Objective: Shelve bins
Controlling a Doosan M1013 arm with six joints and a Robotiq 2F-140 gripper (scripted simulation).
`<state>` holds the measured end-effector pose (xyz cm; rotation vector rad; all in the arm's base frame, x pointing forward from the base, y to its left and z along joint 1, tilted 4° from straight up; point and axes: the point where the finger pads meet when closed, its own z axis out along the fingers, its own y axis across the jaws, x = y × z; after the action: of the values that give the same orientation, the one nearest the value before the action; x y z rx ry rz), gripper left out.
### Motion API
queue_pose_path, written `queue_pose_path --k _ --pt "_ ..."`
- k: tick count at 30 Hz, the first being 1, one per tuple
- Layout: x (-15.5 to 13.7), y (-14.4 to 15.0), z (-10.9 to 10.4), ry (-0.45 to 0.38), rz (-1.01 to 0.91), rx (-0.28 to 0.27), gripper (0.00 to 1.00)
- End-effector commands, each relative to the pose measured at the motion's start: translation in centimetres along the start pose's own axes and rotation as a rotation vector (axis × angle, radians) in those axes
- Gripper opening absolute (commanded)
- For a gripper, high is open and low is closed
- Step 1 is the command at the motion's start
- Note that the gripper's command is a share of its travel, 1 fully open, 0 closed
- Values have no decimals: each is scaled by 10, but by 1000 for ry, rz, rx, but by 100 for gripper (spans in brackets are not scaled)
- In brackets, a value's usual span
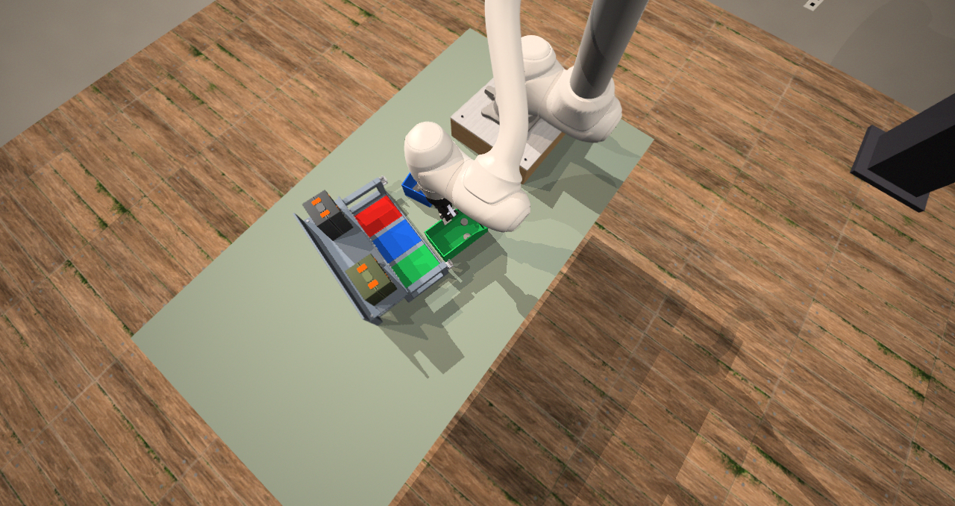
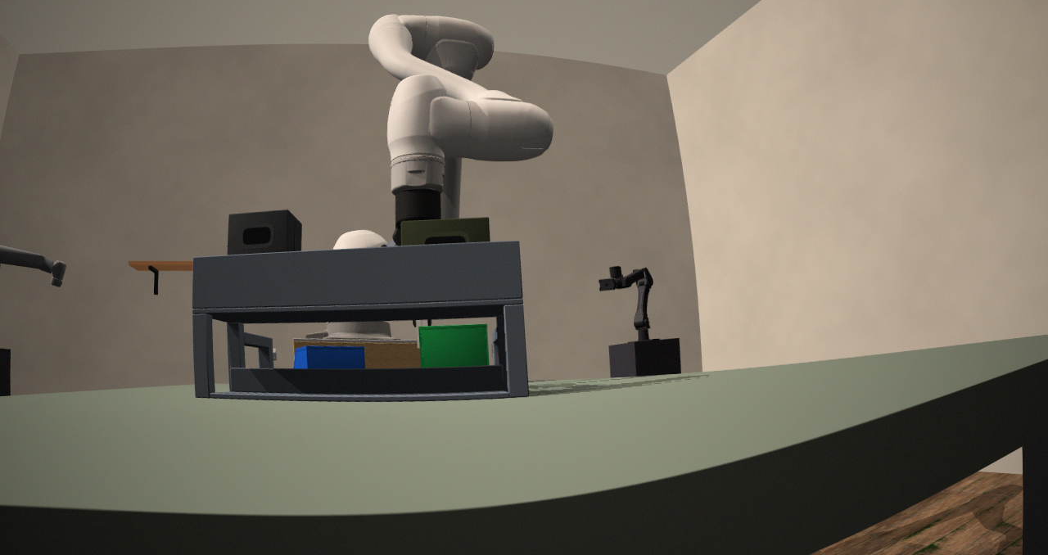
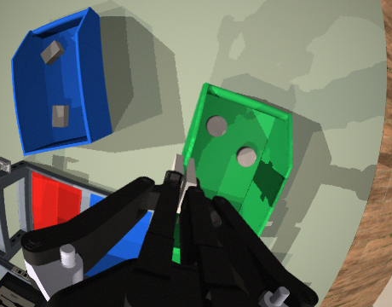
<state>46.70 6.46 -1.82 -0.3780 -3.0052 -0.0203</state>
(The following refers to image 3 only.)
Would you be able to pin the green bin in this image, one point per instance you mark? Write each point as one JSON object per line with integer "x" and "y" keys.
{"x": 253, "y": 191}

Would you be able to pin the blue bin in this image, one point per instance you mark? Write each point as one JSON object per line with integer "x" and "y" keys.
{"x": 38, "y": 86}

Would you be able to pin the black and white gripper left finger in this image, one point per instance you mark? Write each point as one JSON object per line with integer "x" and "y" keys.
{"x": 58, "y": 256}

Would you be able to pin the beige round disc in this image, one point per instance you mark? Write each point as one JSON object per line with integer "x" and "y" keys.
{"x": 246, "y": 156}
{"x": 216, "y": 125}

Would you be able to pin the dark grey metal shelf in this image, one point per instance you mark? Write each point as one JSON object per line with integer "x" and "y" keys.
{"x": 45, "y": 199}

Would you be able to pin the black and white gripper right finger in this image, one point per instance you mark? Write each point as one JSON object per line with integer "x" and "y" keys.
{"x": 253, "y": 267}

